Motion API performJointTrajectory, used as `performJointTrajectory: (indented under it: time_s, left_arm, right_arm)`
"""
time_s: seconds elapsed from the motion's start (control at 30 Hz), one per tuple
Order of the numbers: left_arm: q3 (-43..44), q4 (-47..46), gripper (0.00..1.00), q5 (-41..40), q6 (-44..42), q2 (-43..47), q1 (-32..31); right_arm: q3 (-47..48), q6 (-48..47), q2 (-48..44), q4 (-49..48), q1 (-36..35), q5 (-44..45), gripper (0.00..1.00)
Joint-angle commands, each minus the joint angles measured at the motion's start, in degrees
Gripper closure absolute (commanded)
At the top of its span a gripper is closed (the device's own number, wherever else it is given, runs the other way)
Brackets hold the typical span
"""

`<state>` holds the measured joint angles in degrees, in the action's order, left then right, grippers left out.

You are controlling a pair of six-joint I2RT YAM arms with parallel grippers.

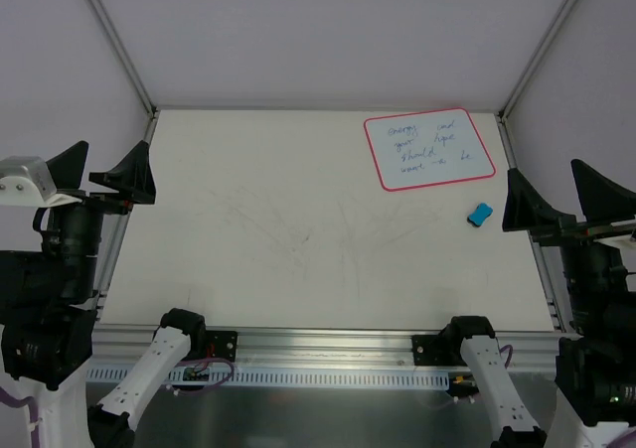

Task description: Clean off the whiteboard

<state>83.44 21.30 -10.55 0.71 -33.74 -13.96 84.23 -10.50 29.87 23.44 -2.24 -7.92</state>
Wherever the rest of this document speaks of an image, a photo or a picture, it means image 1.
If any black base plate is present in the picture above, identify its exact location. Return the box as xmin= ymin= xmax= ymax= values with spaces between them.
xmin=410 ymin=334 xmax=464 ymax=368
xmin=206 ymin=330 xmax=239 ymax=363

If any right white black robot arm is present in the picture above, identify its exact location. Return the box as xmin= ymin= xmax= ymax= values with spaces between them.
xmin=439 ymin=159 xmax=635 ymax=447

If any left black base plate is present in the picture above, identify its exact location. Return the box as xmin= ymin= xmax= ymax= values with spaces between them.
xmin=206 ymin=330 xmax=239 ymax=363

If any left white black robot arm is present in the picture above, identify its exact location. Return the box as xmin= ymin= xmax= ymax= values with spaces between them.
xmin=1 ymin=141 xmax=207 ymax=447

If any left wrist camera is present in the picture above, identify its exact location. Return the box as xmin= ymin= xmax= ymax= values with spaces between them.
xmin=0 ymin=156 xmax=80 ymax=209

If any aluminium mounting rail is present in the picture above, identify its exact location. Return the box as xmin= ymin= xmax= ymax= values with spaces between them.
xmin=92 ymin=324 xmax=564 ymax=373

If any pink framed whiteboard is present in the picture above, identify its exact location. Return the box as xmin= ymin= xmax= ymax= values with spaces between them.
xmin=364 ymin=108 xmax=497 ymax=192

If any right aluminium frame post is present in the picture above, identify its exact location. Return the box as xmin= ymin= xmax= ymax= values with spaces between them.
xmin=498 ymin=0 xmax=597 ymax=121

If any blue whiteboard eraser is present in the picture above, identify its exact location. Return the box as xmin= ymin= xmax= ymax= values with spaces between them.
xmin=467 ymin=203 xmax=493 ymax=227

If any white slotted cable duct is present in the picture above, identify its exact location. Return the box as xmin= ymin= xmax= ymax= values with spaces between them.
xmin=84 ymin=366 xmax=451 ymax=390

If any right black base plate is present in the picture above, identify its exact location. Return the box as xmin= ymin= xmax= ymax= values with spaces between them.
xmin=410 ymin=334 xmax=464 ymax=368

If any left aluminium frame post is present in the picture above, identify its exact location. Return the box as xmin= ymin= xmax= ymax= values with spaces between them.
xmin=86 ymin=0 xmax=157 ymax=118

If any aluminium frame post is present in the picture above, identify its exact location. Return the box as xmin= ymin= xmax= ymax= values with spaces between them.
xmin=498 ymin=0 xmax=597 ymax=121
xmin=86 ymin=0 xmax=157 ymax=118

